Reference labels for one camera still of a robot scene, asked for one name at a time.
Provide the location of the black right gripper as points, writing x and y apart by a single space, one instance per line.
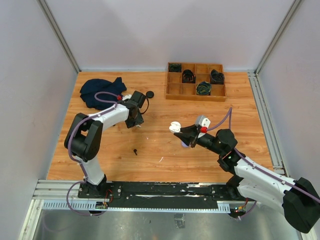
187 138

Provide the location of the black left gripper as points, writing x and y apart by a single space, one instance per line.
139 120

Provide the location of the purple round charging case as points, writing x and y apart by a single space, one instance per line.
184 145

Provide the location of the white round charging case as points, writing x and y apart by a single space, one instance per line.
175 127

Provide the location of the black round charging case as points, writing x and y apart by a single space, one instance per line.
150 94

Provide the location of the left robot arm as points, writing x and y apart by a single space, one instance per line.
85 134

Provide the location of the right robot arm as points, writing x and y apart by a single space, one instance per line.
296 200

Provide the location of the wooden divided tray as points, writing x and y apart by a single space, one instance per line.
177 90

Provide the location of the rolled blue yellow tie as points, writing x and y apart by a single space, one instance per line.
203 88

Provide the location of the dark blue cloth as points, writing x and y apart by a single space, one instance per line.
101 94

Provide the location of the rolled dark tie right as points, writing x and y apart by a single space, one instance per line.
217 78

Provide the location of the rolled dark tie back-left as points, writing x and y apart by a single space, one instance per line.
174 67

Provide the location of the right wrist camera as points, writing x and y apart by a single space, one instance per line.
202 121

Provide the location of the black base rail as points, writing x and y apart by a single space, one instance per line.
160 195

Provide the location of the aluminium frame rail right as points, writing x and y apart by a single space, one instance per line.
271 138

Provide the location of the aluminium frame rail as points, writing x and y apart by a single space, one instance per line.
271 138
58 34

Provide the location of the aluminium frame rail left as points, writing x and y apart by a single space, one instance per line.
58 34

